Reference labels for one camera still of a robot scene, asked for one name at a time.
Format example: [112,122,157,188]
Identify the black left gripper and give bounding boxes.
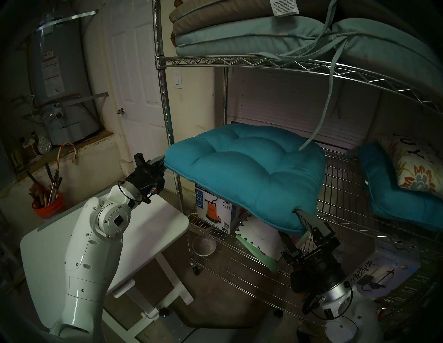
[126,152,167,204]

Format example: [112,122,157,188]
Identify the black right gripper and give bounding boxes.
[282,211,347,305]

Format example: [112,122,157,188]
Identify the teal tufted seat cushion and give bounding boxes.
[164,123,327,237]
[358,142,443,231]

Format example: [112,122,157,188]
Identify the pale green tied chair cushion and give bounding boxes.
[175,0,443,151]

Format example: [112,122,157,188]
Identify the white folding table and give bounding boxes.
[20,194,194,343]

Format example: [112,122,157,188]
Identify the utility pump cardboard box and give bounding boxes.
[195,183,248,235]

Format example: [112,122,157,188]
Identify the white panel door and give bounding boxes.
[104,0,173,180]

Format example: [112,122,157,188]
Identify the LED lamp box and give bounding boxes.
[348,247,423,301]

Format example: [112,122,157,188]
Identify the clear glass bowl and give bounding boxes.
[192,234,217,256]

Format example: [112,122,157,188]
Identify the striped candy cane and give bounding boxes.
[57,142,78,170]

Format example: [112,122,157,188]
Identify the orange plastic bucket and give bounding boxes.
[32,194,66,219]

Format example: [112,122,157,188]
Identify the floral print throw pillow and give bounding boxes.
[377,133,443,199]

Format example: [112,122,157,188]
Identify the white window blinds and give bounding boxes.
[227,67,381,151]

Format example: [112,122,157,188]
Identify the grey water heater tank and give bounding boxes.
[29,9,102,146]

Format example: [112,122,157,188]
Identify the white care label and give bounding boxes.
[269,0,300,17]

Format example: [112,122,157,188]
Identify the metal heater strap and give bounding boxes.
[24,92,109,114]
[36,10,99,31]

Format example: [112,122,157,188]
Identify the chrome wire shelf rack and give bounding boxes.
[152,0,443,343]

